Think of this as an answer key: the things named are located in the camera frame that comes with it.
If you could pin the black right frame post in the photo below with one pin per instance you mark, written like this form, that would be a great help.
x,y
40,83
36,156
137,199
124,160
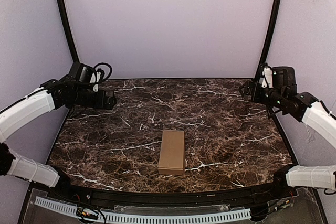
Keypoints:
x,y
270,31

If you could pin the brown cardboard box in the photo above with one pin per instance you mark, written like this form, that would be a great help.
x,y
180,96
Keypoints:
x,y
172,153

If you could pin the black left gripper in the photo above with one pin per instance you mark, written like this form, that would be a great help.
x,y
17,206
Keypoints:
x,y
109,99

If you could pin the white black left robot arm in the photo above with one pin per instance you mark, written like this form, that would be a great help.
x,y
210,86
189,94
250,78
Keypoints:
x,y
80,86

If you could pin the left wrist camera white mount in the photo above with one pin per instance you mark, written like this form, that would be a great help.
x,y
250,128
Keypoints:
x,y
99,74

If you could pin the black front rail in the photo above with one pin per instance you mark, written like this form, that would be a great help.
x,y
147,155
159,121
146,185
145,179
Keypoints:
x,y
255,198

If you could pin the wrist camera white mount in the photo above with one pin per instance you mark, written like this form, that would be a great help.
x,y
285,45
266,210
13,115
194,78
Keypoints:
x,y
265,76
99,74

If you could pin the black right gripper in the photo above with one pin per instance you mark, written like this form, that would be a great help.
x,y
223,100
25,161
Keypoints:
x,y
250,91

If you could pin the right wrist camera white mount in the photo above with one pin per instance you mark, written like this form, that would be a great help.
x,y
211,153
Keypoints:
x,y
265,76

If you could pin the clear acrylic plate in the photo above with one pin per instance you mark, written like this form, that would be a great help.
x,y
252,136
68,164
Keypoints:
x,y
303,208

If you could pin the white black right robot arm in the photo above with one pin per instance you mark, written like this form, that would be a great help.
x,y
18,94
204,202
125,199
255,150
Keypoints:
x,y
276,87

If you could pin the black frame post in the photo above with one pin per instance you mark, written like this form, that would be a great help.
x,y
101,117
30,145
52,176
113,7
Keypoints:
x,y
270,31
67,30

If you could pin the white slotted cable duct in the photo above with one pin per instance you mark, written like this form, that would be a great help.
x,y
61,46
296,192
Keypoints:
x,y
132,214

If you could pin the black left frame post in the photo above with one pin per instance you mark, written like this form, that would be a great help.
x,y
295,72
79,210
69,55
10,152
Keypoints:
x,y
67,30

